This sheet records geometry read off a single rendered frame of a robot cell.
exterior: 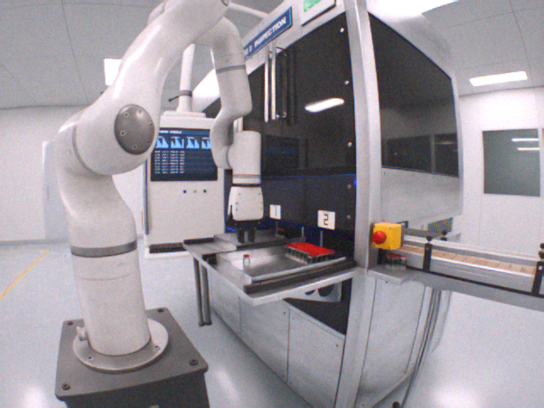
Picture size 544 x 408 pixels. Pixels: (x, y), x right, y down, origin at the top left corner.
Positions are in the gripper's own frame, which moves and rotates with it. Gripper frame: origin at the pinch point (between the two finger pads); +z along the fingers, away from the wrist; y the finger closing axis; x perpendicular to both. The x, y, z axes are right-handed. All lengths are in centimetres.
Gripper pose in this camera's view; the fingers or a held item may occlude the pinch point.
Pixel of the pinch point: (246, 235)
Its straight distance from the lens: 81.9
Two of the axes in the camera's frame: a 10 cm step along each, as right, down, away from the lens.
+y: -8.5, 0.2, -5.3
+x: 5.3, 0.6, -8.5
